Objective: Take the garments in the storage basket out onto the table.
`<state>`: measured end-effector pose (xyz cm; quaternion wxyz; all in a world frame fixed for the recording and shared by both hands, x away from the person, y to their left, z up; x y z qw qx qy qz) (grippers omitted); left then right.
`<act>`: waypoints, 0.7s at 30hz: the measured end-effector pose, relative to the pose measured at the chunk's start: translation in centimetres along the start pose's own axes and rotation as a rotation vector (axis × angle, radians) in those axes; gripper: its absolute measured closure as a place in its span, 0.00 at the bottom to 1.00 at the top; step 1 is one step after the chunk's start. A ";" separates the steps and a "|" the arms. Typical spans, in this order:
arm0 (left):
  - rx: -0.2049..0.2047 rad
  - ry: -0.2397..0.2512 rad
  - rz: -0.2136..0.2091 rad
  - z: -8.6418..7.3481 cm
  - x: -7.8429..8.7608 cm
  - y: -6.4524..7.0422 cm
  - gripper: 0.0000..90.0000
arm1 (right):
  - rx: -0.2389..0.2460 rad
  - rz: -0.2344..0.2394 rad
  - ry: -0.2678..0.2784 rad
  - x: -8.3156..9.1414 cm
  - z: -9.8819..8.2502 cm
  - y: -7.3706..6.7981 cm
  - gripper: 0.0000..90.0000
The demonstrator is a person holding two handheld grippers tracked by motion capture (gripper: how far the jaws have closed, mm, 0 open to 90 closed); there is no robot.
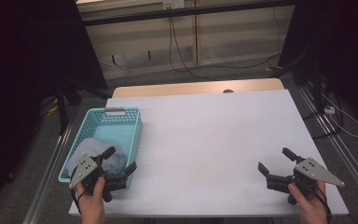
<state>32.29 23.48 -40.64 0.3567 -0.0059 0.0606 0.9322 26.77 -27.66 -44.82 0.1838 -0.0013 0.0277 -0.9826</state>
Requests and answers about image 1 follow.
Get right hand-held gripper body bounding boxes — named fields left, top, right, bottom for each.
left=265, top=157, right=346, bottom=206

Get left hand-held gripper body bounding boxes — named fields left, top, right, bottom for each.
left=68, top=154, right=129, bottom=203

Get light blue tank top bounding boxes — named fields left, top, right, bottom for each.
left=65, top=137, right=129, bottom=178

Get turquoise plastic basket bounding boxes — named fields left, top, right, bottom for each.
left=58, top=106, right=144, bottom=190

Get person's left hand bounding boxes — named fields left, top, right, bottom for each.
left=74, top=176, right=106, bottom=224

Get person's right hand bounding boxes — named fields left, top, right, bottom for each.
left=287, top=181, right=333, bottom=224

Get black metal stand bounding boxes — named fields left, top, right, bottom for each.
left=271, top=50, right=324, bottom=106
left=54, top=78, right=113, bottom=136

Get light wooden table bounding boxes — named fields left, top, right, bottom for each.
left=111, top=77, right=285, bottom=99

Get black curtain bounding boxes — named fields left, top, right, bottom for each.
left=278, top=0, right=358, bottom=132
left=0, top=0, right=108, bottom=218

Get black horizontal bar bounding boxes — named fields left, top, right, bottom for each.
left=82, top=0, right=296, bottom=27

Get metal floor rail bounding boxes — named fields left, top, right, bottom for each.
left=296, top=82, right=358, bottom=214
left=21, top=120, right=74, bottom=224

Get yellow floor cable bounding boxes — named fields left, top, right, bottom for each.
left=46, top=97, right=60, bottom=117

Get white floor cable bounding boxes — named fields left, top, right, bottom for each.
left=320, top=91, right=358, bottom=139

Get black hanging cable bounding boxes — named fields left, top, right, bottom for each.
left=167, top=15, right=282, bottom=82

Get white wall socket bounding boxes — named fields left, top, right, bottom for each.
left=162, top=0, right=185, bottom=9

